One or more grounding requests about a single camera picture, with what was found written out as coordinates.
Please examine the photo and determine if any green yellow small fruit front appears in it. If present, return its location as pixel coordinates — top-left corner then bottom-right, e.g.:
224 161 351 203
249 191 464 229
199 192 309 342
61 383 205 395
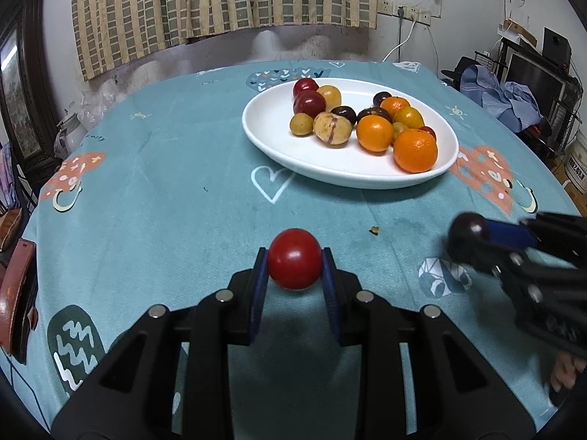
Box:
289 112 314 137

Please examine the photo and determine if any red cherry tomato front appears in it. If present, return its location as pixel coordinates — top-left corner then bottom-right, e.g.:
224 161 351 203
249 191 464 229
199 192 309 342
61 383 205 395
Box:
418 125 437 140

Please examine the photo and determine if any green yellow small fruit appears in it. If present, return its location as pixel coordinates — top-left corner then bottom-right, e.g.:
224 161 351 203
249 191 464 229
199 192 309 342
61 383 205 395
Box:
392 122 409 142
289 112 314 137

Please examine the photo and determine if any large orange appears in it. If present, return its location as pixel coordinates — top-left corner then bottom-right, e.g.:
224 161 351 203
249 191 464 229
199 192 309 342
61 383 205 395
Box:
356 114 394 154
393 129 438 174

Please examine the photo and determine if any teal patterned tablecloth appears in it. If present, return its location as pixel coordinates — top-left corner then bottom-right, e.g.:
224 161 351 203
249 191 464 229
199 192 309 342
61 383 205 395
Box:
1 60 575 428

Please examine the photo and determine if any large red plum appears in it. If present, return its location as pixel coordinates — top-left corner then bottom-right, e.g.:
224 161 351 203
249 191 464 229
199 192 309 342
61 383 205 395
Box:
292 77 320 98

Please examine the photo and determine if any red cherry tomato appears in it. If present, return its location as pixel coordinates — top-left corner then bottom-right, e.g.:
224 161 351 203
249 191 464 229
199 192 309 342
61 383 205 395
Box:
268 228 322 291
418 125 437 140

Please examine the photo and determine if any dark framed mirror cabinet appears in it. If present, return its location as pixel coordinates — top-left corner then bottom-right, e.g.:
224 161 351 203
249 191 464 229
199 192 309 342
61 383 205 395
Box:
1 0 58 186

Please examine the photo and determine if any black monitor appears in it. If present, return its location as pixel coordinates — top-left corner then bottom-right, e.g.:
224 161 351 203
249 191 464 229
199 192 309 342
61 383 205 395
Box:
499 28 583 152

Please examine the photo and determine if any white oval plate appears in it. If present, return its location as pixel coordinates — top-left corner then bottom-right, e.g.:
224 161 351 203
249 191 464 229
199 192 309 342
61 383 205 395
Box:
241 77 461 191

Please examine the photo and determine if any green yellow small fruit back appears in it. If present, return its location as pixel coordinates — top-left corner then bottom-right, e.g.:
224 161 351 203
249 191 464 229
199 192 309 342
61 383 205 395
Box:
392 122 409 142

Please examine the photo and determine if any dark purple plum back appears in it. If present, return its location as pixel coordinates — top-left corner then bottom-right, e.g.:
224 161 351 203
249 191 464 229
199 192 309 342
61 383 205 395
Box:
447 212 489 262

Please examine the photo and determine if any blue clothes pile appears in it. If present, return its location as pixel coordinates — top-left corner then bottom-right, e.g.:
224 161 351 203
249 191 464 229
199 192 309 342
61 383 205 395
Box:
460 65 542 133

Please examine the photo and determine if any dark purple plum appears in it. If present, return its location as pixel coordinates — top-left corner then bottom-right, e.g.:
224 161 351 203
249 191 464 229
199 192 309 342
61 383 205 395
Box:
330 105 357 126
447 212 489 262

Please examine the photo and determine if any red cherry tomato back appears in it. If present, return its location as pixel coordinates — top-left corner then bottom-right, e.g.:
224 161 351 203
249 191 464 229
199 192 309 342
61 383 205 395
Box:
268 228 322 291

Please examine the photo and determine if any beige striped melon pear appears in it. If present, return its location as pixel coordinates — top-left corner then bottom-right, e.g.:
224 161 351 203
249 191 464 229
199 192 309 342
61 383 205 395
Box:
313 112 353 146

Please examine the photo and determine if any wall power strip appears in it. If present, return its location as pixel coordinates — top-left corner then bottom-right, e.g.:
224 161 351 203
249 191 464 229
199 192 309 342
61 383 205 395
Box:
377 0 432 26

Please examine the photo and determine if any person hand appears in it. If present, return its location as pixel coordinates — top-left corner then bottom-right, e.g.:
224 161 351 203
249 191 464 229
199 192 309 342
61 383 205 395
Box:
550 352 586 392

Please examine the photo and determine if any yellow spotted fruit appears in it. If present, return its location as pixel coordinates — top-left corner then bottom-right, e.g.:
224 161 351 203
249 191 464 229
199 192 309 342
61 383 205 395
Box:
316 84 341 111

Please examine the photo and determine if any checked beige curtain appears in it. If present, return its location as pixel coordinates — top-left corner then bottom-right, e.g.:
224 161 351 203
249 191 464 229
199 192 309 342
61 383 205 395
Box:
71 0 378 81

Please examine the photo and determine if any white kettle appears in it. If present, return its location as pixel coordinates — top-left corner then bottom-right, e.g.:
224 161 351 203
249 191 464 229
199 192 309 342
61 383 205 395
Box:
54 112 88 160

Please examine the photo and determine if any small orange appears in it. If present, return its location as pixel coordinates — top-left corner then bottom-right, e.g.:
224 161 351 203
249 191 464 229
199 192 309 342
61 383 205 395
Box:
394 106 425 129
379 96 411 118

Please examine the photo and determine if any dark brown rotten fruit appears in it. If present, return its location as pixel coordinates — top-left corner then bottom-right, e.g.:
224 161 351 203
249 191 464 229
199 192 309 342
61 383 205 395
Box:
356 106 393 123

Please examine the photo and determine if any white power cable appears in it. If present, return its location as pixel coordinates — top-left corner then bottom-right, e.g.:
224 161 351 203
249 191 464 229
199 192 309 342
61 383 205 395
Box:
381 18 419 63

